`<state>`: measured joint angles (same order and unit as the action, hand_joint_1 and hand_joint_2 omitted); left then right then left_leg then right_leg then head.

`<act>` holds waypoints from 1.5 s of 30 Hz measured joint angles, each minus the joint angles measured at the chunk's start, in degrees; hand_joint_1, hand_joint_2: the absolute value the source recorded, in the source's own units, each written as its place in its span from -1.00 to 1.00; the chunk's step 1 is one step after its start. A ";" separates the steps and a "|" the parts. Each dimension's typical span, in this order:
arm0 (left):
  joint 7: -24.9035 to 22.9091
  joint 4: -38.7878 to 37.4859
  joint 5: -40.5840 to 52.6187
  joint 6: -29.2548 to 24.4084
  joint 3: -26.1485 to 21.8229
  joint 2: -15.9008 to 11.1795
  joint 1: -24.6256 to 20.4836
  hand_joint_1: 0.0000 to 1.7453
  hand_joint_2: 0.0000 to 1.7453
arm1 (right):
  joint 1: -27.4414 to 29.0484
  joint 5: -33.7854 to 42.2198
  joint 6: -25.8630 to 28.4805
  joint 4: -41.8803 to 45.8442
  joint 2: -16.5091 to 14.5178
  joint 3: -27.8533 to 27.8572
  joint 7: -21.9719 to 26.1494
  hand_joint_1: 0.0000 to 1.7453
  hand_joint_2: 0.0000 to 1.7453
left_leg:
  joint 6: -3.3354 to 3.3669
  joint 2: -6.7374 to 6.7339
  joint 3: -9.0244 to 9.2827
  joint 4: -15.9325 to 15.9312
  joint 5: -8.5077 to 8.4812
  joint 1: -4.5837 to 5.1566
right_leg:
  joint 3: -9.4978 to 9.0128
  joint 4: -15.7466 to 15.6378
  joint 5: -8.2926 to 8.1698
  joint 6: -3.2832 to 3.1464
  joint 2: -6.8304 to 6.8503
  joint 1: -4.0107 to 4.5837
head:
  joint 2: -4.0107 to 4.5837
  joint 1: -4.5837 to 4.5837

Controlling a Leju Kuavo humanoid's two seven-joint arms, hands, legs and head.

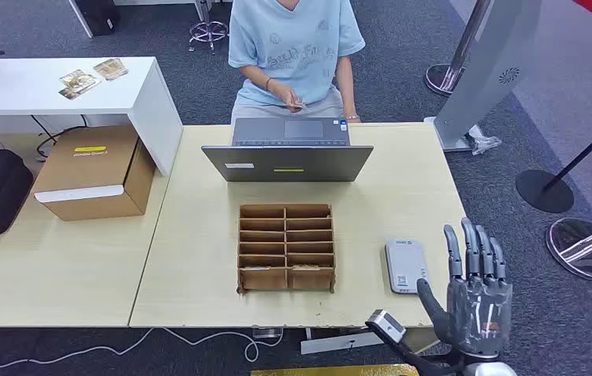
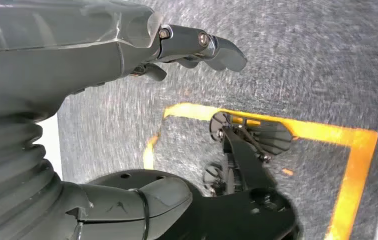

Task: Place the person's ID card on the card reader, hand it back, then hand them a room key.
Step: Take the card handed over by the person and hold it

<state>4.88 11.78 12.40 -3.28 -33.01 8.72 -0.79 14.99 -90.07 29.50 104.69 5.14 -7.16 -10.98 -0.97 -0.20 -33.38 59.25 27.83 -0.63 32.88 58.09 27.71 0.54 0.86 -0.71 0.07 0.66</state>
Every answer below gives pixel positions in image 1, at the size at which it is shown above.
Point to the black stanchion post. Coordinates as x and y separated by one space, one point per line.
542 192

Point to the white desk foot plate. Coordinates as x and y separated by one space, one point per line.
337 343

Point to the cardboard card organiser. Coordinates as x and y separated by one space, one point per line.
285 280

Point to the grey laptop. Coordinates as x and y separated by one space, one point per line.
285 163

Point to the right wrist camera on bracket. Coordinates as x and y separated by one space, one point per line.
388 326

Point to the silver kiosk stand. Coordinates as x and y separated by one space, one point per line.
488 67

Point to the chrome stool base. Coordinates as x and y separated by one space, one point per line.
208 28

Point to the grey card reader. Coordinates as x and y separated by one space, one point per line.
405 264

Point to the gold room key card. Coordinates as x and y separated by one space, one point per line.
306 268
257 268

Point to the person's left hand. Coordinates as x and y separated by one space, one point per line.
352 119

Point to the clear plastic wrap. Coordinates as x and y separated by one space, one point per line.
482 141

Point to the gold floor tape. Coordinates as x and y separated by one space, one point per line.
337 371

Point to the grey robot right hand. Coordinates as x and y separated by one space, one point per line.
477 316

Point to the brown cardboard box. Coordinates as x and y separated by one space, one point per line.
88 171

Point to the grey power adapter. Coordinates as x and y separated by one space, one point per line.
267 333

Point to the person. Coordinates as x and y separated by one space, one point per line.
296 46

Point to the white side table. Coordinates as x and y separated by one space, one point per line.
26 88

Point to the chrome stanchion post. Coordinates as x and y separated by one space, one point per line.
584 249
449 75

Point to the person's right hand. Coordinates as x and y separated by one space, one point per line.
288 96

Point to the black computer tower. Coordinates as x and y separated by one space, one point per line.
98 15

